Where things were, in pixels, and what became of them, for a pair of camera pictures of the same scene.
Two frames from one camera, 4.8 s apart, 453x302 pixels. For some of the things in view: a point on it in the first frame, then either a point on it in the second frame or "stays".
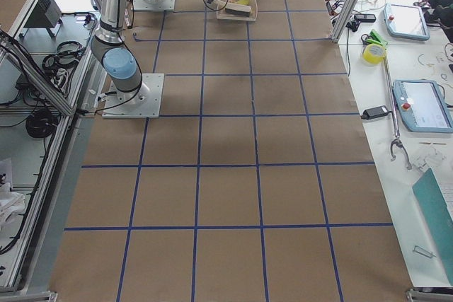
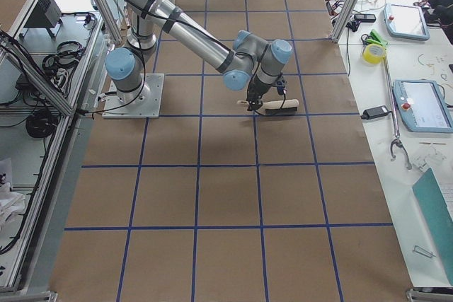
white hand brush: x=238 y=9 → x=278 y=107
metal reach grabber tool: x=396 y=140 stays
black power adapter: x=374 y=112 stays
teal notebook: x=436 y=213 stays
